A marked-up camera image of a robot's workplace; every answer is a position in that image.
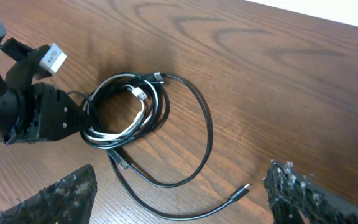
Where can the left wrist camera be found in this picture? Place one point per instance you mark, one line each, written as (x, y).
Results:
(52, 60)

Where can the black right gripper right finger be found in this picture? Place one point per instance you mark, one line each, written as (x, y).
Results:
(295, 198)

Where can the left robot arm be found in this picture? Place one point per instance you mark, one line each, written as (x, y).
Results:
(19, 69)

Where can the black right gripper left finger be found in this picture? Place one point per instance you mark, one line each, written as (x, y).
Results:
(69, 200)

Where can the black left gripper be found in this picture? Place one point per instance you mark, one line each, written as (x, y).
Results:
(46, 114)

